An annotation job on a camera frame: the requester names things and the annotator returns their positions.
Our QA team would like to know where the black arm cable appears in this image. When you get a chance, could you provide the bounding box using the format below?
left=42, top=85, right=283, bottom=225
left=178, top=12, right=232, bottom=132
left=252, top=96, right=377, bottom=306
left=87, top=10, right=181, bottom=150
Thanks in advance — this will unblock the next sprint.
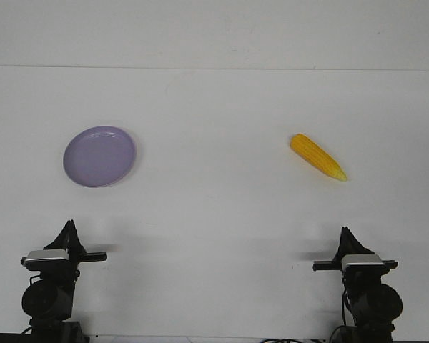
left=340, top=289, right=352, bottom=327

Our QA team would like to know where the purple round plate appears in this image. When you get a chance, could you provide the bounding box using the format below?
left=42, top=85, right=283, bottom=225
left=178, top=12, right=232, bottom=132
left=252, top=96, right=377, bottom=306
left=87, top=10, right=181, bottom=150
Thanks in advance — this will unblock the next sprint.
left=62, top=126, right=137, bottom=188

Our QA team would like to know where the yellow corn cob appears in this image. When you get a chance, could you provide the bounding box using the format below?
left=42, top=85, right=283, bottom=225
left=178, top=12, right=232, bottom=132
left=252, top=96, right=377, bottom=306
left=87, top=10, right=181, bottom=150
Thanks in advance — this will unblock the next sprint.
left=290, top=133, right=348, bottom=182

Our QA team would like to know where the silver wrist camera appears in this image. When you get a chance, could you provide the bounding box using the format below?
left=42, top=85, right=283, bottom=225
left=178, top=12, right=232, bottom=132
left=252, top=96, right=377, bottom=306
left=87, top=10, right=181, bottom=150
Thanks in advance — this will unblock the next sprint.
left=21, top=249, right=69, bottom=271
left=341, top=254, right=385, bottom=272

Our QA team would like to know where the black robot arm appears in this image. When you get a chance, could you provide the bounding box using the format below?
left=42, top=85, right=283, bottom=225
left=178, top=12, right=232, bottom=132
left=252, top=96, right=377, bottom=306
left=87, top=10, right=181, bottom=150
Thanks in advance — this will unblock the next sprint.
left=21, top=219, right=107, bottom=342
left=312, top=227, right=403, bottom=342

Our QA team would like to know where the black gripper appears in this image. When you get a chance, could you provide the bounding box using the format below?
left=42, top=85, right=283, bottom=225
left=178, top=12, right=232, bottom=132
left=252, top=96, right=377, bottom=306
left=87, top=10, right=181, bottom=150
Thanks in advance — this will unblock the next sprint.
left=32, top=220, right=107, bottom=276
left=312, top=227, right=398, bottom=282

